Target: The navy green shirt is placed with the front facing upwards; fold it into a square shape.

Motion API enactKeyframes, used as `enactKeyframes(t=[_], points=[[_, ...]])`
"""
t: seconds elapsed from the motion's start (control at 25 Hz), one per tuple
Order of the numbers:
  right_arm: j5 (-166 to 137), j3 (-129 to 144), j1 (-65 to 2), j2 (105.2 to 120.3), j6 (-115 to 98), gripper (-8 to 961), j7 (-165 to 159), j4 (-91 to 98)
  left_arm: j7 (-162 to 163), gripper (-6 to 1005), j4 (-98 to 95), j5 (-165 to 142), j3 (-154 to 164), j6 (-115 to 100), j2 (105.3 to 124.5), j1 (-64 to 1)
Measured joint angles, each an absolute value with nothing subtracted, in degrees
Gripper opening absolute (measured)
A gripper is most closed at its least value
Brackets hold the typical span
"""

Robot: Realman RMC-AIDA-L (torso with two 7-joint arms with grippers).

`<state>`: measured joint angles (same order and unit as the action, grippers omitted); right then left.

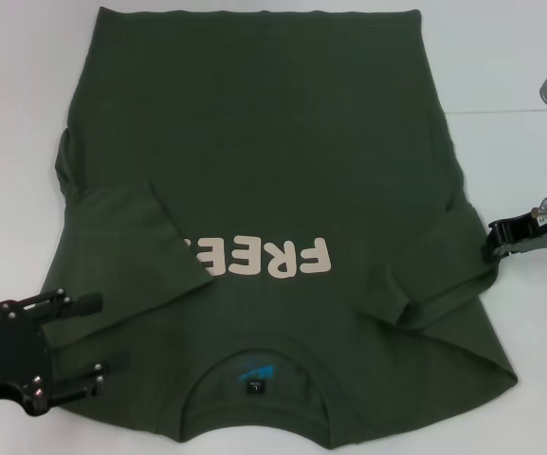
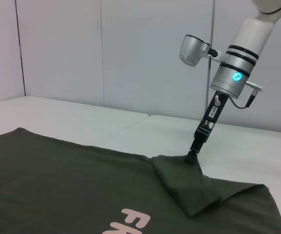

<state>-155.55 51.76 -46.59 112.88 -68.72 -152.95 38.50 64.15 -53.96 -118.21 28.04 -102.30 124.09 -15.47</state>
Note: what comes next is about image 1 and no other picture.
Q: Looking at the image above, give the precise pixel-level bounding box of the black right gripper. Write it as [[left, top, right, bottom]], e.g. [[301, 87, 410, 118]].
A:
[[483, 188, 547, 262]]

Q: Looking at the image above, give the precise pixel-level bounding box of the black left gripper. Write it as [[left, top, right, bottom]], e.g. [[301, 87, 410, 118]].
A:
[[0, 288, 135, 418]]

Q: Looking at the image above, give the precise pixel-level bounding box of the dark green FREE t-shirt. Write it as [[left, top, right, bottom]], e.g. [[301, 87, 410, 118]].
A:
[[40, 7, 520, 451]]

